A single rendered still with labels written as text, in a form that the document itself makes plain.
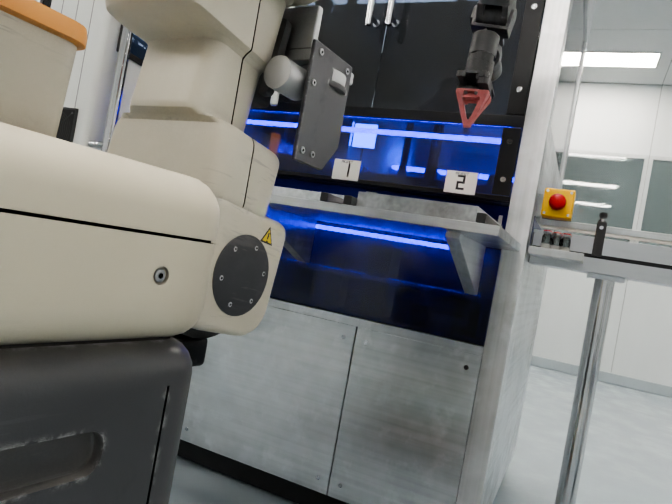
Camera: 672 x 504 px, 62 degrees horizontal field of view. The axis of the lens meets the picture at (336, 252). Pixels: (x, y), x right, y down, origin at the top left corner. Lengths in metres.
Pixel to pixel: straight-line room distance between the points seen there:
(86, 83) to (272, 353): 0.89
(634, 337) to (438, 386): 4.67
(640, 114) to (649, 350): 2.30
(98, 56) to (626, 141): 5.43
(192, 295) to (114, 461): 0.12
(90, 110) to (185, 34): 0.77
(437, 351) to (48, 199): 1.29
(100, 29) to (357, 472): 1.33
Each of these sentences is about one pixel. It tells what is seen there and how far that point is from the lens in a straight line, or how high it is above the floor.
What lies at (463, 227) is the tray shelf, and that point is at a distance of 1.11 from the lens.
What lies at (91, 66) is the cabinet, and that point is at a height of 1.11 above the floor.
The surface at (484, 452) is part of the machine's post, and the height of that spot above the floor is 0.34.
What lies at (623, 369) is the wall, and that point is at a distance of 6.13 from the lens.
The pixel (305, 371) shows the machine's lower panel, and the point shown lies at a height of 0.41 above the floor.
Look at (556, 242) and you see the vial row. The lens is 1.51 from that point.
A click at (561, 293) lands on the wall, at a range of 6.08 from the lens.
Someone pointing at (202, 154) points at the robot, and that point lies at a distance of 0.68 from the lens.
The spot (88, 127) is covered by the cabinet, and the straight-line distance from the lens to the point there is 1.49.
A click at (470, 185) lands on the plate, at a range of 1.53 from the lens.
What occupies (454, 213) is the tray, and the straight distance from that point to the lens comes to 1.14.
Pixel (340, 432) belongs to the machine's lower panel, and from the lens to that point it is 1.66.
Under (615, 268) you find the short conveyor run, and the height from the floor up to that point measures 0.86.
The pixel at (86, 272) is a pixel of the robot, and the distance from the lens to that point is 0.36.
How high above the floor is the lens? 0.77
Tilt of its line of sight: level
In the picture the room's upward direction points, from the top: 10 degrees clockwise
